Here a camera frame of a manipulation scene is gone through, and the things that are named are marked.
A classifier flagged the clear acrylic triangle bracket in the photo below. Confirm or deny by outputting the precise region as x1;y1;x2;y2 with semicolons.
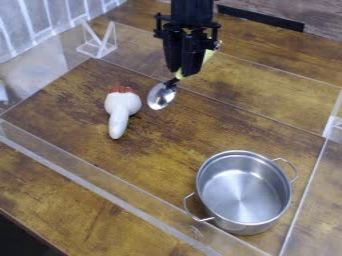
76;22;117;59

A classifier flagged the white toy mushroom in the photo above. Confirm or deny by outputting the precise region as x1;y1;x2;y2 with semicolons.
104;86;141;139

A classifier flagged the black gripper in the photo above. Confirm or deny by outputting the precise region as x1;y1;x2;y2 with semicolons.
153;0;220;77

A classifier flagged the stainless steel pot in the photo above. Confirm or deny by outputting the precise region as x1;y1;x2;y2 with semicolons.
183;150;299;235

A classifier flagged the black strip on wall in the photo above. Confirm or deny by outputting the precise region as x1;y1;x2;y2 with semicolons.
216;4;304;32

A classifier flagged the green handled metal spoon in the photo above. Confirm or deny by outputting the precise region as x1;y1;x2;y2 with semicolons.
147;40;222;110

